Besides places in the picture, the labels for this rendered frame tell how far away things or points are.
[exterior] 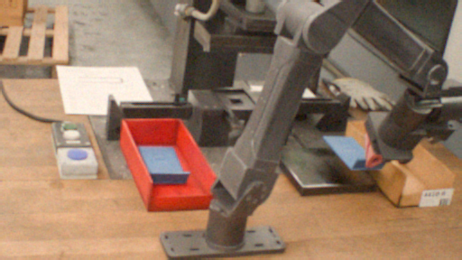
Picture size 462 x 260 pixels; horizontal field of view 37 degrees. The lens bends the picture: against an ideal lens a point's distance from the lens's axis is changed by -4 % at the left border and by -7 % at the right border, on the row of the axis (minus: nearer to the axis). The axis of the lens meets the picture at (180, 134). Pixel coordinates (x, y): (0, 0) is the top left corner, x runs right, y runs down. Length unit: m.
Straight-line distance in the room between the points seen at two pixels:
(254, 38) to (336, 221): 0.40
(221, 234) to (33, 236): 0.30
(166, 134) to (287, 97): 0.45
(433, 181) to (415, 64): 0.39
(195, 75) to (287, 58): 0.69
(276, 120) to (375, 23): 0.21
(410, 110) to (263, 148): 0.28
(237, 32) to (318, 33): 0.43
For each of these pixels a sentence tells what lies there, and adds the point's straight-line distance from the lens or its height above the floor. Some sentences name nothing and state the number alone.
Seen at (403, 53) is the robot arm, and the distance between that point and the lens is 1.14.
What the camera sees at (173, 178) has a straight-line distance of 1.30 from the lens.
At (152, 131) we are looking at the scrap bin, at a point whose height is 0.94.
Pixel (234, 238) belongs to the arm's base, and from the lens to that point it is 1.12.
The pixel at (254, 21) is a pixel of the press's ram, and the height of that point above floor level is 1.18.
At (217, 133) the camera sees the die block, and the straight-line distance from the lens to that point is 1.47.
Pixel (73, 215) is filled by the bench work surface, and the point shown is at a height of 0.90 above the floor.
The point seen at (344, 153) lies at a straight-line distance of 1.40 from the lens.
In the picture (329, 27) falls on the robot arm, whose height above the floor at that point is 1.28.
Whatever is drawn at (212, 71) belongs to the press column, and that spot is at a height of 0.97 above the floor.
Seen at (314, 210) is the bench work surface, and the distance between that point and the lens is 1.31.
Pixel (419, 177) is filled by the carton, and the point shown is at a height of 0.91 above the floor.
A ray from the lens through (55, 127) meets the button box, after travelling 1.43.
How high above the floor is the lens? 1.53
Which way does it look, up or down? 25 degrees down
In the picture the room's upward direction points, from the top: 7 degrees clockwise
